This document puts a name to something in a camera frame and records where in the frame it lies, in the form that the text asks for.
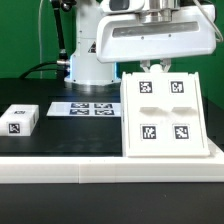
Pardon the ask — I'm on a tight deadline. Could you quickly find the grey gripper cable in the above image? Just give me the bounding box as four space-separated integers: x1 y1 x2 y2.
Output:
193 0 224 44

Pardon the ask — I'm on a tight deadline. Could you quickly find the white cabinet body box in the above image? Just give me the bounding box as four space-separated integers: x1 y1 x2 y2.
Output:
120 71 210 158

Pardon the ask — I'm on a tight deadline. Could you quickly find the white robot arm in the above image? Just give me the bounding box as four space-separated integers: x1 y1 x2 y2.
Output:
65 0 218 91

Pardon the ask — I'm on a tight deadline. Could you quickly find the white cabinet door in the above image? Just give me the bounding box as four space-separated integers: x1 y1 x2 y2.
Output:
127 74 166 152
166 74 204 149

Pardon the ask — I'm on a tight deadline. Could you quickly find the white L-shaped fence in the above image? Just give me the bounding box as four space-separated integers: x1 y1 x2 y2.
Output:
0 143 224 184

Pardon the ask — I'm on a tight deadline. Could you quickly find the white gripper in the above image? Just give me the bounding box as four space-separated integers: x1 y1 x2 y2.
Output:
96 0 216 73

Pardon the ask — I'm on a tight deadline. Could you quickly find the white base tag plate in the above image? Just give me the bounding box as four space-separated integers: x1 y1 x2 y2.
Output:
47 102 121 117

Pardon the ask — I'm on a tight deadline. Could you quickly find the white cabinet top block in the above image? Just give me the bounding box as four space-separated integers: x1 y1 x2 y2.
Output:
0 104 39 136

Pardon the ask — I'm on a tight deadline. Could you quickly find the black cable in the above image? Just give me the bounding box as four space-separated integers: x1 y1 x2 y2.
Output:
18 61 62 80

